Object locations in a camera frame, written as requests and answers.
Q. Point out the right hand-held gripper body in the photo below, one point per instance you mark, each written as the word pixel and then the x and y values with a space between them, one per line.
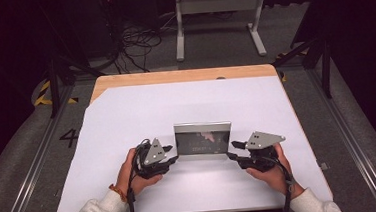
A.
pixel 262 140

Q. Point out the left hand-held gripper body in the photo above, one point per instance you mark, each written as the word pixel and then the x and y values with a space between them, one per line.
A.
pixel 154 153

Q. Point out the person's left hand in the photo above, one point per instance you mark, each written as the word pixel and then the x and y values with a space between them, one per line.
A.
pixel 124 180

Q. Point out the person's right hand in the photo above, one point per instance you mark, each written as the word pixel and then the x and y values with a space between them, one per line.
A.
pixel 278 180

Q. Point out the white table sheet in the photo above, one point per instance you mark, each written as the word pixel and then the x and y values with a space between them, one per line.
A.
pixel 176 103

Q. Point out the yellow black hazard tape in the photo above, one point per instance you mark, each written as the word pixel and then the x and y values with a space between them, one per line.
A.
pixel 285 75
pixel 43 96

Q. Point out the black metal stand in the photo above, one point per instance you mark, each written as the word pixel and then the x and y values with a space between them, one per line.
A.
pixel 325 66
pixel 53 82

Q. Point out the aluminium floor rail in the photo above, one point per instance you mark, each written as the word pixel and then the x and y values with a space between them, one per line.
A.
pixel 356 154
pixel 30 177

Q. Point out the white metal desk frame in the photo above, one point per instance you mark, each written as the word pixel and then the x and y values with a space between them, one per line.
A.
pixel 219 3

